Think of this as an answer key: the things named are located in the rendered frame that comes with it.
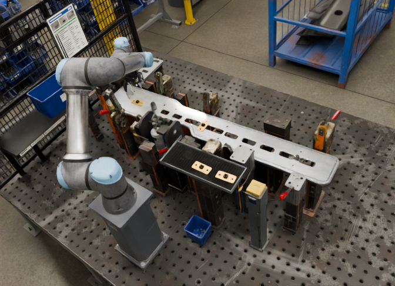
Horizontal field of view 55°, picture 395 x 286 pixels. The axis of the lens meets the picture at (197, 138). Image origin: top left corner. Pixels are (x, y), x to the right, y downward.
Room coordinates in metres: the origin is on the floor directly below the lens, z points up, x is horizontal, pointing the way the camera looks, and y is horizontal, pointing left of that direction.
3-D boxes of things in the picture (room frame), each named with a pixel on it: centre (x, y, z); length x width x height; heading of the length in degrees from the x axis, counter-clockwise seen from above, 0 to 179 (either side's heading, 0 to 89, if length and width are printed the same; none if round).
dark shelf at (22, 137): (1.92, 0.76, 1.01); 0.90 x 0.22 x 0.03; 138
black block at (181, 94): (1.78, 0.05, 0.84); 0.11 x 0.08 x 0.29; 138
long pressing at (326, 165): (1.47, -0.07, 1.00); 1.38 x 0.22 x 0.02; 48
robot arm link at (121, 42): (1.76, 0.28, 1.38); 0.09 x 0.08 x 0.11; 162
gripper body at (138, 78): (1.76, 0.28, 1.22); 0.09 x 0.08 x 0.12; 48
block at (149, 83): (1.97, 0.23, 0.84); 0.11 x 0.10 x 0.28; 138
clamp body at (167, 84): (1.90, 0.12, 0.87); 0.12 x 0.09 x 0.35; 138
